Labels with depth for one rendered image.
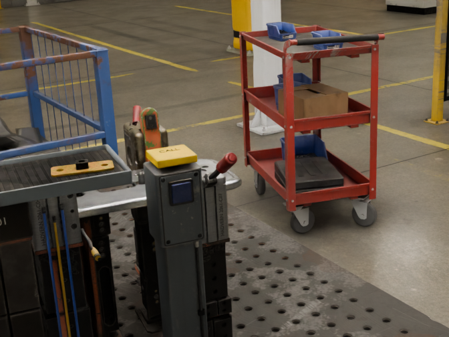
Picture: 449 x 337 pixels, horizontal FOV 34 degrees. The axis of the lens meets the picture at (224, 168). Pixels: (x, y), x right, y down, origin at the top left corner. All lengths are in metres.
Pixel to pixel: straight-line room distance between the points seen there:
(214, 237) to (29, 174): 0.39
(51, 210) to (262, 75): 4.17
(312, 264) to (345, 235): 1.85
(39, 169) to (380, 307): 0.81
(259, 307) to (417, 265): 1.84
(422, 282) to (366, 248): 0.39
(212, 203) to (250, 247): 0.59
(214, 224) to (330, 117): 2.17
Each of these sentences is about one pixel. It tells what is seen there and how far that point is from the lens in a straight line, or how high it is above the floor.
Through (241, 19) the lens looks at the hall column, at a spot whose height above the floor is 0.39.
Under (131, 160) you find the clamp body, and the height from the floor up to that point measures 0.98.
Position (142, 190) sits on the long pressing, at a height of 1.00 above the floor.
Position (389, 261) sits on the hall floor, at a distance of 3.34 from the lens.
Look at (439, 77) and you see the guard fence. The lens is 5.43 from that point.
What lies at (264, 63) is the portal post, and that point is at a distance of 5.22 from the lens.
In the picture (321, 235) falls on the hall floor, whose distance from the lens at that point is 3.57.
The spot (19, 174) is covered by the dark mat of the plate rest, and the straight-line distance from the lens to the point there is 1.02.
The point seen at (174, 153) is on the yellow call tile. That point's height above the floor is 1.16.
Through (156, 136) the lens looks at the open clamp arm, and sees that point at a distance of 1.53.
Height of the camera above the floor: 1.47
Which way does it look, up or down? 19 degrees down
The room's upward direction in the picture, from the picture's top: 3 degrees counter-clockwise
